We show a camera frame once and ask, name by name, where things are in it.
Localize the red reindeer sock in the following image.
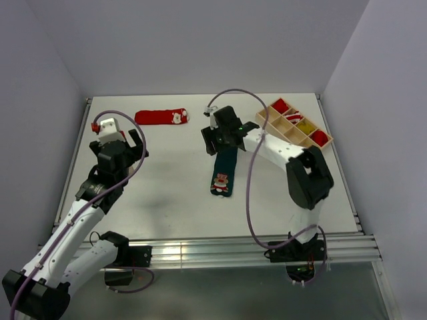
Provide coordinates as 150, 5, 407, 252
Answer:
310, 129, 329, 148

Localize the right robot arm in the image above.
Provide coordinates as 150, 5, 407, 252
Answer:
201, 106, 334, 260

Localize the dark green reindeer sock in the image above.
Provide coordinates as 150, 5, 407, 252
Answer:
210, 148, 238, 197

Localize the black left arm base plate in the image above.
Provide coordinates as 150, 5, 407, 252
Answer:
112, 245, 152, 267

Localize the rolled striped sock in tray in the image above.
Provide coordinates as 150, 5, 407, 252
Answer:
285, 111, 304, 125

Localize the rolled red sock in tray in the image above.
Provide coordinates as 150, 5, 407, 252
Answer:
271, 98, 290, 114

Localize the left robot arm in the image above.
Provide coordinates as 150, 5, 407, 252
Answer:
2, 125, 147, 319

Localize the red santa sock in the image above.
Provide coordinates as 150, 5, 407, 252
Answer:
134, 108, 189, 125

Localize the beige reindeer sock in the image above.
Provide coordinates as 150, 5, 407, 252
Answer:
121, 129, 143, 176

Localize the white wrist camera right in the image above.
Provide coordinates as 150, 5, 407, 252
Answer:
203, 105, 218, 129

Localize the wooden compartment tray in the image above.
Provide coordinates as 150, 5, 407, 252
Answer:
255, 97, 334, 151

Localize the black box under frame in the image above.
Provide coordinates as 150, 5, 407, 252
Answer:
104, 270, 133, 287

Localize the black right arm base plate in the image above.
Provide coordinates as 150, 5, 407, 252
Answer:
264, 237, 327, 263

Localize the rolled yellow sock in tray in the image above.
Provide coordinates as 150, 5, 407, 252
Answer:
296, 121, 317, 135

